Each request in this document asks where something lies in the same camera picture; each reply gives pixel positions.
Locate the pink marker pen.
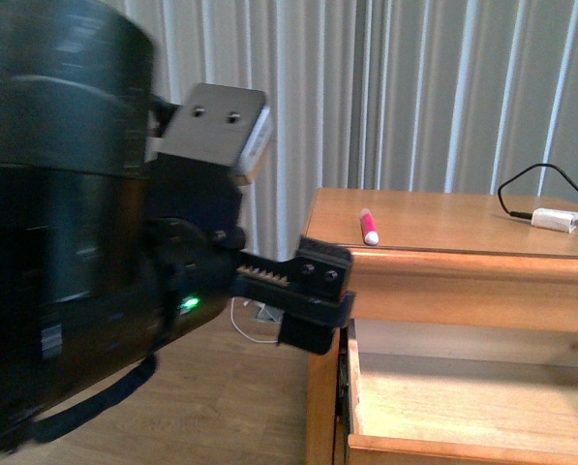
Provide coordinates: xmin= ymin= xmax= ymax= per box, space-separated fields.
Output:
xmin=359 ymin=208 xmax=380 ymax=246

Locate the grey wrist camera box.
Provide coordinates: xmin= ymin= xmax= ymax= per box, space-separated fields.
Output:
xmin=152 ymin=82 xmax=274 ymax=186

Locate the grey pleated curtain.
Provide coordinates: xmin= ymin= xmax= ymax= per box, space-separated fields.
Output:
xmin=115 ymin=1 xmax=578 ymax=260

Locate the black charger cable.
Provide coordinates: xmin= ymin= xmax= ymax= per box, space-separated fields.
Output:
xmin=497 ymin=164 xmax=578 ymax=230

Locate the wooden drawer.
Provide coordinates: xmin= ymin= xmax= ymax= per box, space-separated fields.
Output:
xmin=346 ymin=335 xmax=578 ymax=464

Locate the wooden nightstand cabinet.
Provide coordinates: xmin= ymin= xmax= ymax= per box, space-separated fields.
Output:
xmin=305 ymin=188 xmax=578 ymax=464

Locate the open grey floor socket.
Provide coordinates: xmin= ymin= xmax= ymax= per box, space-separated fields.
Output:
xmin=253 ymin=302 xmax=284 ymax=324

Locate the white charger adapter on nightstand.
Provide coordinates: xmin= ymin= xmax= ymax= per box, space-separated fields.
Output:
xmin=531 ymin=207 xmax=578 ymax=233

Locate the white floor cable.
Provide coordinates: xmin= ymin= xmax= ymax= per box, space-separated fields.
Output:
xmin=229 ymin=296 xmax=281 ymax=344

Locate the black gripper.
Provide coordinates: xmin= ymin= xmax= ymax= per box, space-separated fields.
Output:
xmin=144 ymin=154 xmax=355 ymax=356

